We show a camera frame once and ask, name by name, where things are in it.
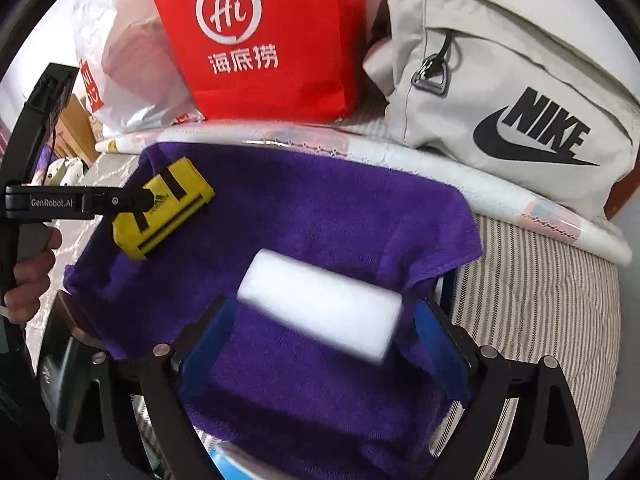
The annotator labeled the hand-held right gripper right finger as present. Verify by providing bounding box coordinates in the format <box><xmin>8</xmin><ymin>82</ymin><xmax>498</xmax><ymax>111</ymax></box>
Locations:
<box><xmin>415</xmin><ymin>296</ymin><xmax>591</xmax><ymax>480</ymax></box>

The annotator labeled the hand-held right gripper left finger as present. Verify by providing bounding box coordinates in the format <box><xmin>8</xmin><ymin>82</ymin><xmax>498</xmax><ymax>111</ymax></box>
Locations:
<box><xmin>72</xmin><ymin>296</ymin><xmax>241</xmax><ymax>480</ymax></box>

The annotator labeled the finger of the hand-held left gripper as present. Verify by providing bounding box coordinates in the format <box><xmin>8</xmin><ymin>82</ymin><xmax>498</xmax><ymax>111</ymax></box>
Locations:
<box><xmin>82</xmin><ymin>186</ymin><xmax>157</xmax><ymax>217</ymax></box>

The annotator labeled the yellow zip pouch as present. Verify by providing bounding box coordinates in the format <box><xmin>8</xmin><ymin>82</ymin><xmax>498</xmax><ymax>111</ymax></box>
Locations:
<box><xmin>111</xmin><ymin>157</ymin><xmax>216</xmax><ymax>262</ymax></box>

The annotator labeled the white foam block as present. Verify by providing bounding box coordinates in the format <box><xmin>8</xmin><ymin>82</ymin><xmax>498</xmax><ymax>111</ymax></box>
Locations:
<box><xmin>236</xmin><ymin>248</ymin><xmax>403</xmax><ymax>365</ymax></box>

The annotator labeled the person's left hand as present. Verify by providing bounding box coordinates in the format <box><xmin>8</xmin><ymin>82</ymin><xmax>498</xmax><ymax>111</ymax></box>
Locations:
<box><xmin>9</xmin><ymin>227</ymin><xmax>63</xmax><ymax>326</ymax></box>

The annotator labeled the white patterned cloth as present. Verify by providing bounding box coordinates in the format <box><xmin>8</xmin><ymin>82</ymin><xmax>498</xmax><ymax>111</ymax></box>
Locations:
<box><xmin>22</xmin><ymin>152</ymin><xmax>143</xmax><ymax>356</ymax></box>

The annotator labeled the wooden furniture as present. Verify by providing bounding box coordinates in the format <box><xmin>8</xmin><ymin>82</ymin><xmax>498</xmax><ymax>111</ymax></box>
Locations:
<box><xmin>50</xmin><ymin>92</ymin><xmax>98</xmax><ymax>166</ymax></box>

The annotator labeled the striped bed sheet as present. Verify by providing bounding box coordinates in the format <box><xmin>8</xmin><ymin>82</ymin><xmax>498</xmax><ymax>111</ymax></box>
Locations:
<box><xmin>430</xmin><ymin>210</ymin><xmax>626</xmax><ymax>461</ymax></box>

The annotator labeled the white plastic bag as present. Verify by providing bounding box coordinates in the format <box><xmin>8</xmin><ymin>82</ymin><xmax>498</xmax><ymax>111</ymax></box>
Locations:
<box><xmin>75</xmin><ymin>0</ymin><xmax>206</xmax><ymax>138</ymax></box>

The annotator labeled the purple towel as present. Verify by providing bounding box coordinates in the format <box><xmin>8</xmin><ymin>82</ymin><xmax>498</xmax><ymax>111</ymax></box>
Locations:
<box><xmin>64</xmin><ymin>142</ymin><xmax>483</xmax><ymax>461</ymax></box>

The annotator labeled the white rolled paper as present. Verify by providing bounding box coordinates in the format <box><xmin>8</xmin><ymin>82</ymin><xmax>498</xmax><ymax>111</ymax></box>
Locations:
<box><xmin>95</xmin><ymin>122</ymin><xmax>633</xmax><ymax>267</ymax></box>

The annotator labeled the wooden headboard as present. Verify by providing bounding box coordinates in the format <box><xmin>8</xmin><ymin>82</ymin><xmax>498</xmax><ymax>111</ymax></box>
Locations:
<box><xmin>605</xmin><ymin>160</ymin><xmax>640</xmax><ymax>221</ymax></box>

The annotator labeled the red paper bag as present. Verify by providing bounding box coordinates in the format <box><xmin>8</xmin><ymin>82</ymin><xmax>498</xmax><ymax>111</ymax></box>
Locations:
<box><xmin>144</xmin><ymin>0</ymin><xmax>368</xmax><ymax>123</ymax></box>

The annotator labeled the beige backpack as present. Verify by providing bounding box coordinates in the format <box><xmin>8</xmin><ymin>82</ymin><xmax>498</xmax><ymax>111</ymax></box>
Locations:
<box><xmin>362</xmin><ymin>0</ymin><xmax>640</xmax><ymax>218</ymax></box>

